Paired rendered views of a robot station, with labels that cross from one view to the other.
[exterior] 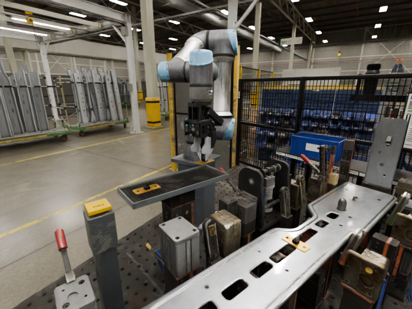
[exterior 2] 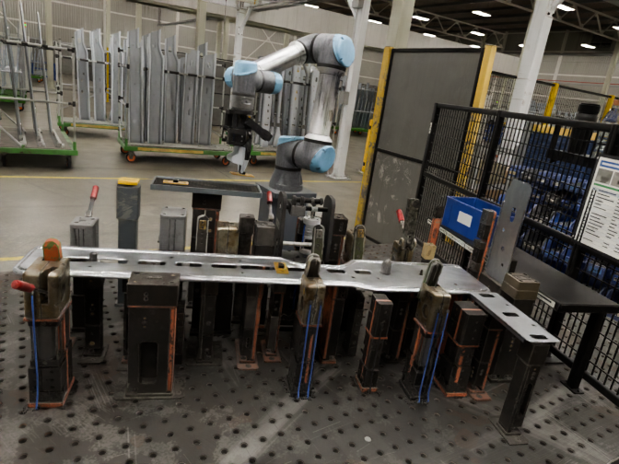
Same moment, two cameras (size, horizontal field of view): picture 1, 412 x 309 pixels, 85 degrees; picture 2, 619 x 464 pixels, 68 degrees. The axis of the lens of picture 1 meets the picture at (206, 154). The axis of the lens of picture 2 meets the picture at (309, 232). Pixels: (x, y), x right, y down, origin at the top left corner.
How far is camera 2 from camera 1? 1.05 m
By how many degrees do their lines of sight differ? 23
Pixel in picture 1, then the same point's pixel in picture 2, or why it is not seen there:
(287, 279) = (233, 274)
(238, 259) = (215, 257)
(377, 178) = (496, 269)
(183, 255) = (166, 230)
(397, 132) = (521, 202)
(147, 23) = not seen: outside the picture
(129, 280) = not seen: hidden behind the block
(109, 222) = (132, 195)
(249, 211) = (262, 233)
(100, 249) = (122, 216)
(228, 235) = (219, 237)
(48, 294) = not seen: hidden behind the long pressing
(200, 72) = (238, 81)
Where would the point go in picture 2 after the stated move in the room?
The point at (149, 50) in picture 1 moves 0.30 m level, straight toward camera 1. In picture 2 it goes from (396, 36) to (395, 33)
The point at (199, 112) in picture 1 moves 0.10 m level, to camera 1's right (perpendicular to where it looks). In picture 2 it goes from (233, 120) to (258, 124)
